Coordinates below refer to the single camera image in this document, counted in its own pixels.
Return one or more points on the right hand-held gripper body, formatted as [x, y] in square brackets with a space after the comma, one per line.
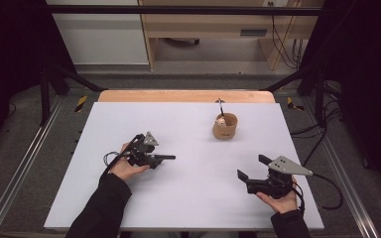
[278, 180]

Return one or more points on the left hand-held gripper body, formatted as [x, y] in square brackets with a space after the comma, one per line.
[140, 148]

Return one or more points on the brown cup with animal figure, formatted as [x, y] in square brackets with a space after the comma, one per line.
[225, 132]

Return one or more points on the thin black brush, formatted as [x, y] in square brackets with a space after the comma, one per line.
[222, 110]

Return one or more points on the person's right hand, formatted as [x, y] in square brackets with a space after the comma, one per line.
[282, 203]

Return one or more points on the person's left hand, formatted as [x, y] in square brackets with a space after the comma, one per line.
[125, 168]

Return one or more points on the white table board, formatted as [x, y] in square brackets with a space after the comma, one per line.
[185, 195]

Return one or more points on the wooden table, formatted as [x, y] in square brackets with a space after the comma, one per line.
[165, 96]

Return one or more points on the yellow black tape strip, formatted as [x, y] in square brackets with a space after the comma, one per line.
[81, 103]
[291, 104]

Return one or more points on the black metal stand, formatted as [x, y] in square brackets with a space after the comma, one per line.
[45, 99]
[319, 99]

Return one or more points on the white cabinet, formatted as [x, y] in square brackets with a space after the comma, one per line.
[102, 39]

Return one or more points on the grey desk label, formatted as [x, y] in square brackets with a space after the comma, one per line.
[253, 32]

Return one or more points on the dark curtain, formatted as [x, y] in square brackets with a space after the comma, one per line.
[10, 49]
[370, 66]

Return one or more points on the light wooden desk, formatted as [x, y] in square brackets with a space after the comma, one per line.
[211, 24]

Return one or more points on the black metal crossbar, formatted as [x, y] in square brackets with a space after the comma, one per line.
[178, 10]

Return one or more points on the aluminium floor rail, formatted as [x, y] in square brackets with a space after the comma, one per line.
[350, 191]
[20, 165]

